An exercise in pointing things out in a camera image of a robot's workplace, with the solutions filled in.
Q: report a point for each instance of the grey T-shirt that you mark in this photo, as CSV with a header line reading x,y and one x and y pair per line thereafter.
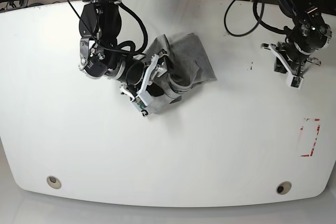
x,y
191,67

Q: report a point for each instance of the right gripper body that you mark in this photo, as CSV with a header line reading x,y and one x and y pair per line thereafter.
x,y
157,87

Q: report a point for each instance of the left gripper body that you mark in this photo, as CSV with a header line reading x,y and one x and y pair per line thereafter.
x,y
279,67

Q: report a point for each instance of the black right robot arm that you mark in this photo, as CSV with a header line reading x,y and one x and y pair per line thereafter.
x,y
102,54

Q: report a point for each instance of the red tape rectangle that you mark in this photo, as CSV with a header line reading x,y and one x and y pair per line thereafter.
x,y
308,136

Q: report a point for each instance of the table cable grommet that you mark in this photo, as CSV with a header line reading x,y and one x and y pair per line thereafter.
x,y
53,182
283,188

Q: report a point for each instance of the left table cable grommet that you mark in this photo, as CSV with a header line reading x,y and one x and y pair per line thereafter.
x,y
53,182

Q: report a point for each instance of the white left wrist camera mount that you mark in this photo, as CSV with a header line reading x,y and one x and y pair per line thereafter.
x,y
295,61

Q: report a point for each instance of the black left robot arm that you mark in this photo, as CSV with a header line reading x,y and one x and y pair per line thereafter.
x,y
309,34

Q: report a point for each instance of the right table cable grommet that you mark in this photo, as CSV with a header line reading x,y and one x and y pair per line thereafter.
x,y
283,188

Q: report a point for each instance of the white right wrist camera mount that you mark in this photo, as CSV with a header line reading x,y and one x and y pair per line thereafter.
x,y
141,98

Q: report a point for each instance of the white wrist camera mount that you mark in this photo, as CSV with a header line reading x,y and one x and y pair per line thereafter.
x,y
295,61
141,98

